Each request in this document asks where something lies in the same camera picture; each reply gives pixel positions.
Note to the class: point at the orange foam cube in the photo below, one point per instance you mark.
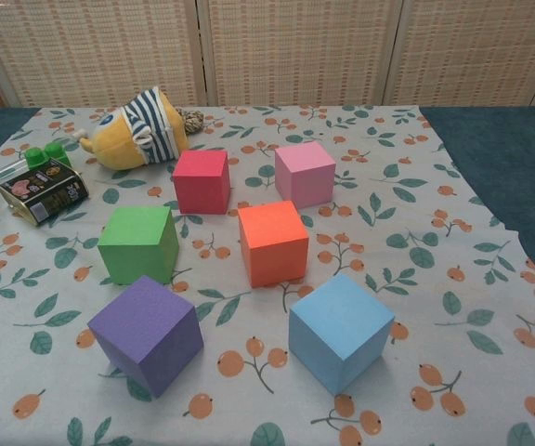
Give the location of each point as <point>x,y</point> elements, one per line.
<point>272,246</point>

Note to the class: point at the pink foam cube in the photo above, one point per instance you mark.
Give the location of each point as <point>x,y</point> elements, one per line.
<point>304,176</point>

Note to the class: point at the blue foam cube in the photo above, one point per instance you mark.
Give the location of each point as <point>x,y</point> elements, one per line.
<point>337,330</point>

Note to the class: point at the green foam cube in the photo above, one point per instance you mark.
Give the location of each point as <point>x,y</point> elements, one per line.
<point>133,251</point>

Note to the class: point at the purple foam cube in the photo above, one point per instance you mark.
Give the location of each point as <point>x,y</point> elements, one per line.
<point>147,334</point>

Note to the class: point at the red foam cube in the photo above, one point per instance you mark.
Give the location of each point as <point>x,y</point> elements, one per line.
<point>200,186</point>

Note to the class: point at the floral print tablecloth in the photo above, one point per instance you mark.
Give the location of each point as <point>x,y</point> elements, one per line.
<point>388,297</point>

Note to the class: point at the yellow plush toy striped shirt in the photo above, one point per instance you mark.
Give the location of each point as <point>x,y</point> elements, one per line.
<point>119,139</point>

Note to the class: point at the woven bamboo folding screen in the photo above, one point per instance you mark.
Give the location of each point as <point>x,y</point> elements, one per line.
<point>295,46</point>

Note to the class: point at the black snack packet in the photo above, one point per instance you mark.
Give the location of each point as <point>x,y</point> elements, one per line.
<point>40,190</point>

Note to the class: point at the green toy brick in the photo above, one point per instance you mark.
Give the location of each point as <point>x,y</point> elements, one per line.
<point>37,158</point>

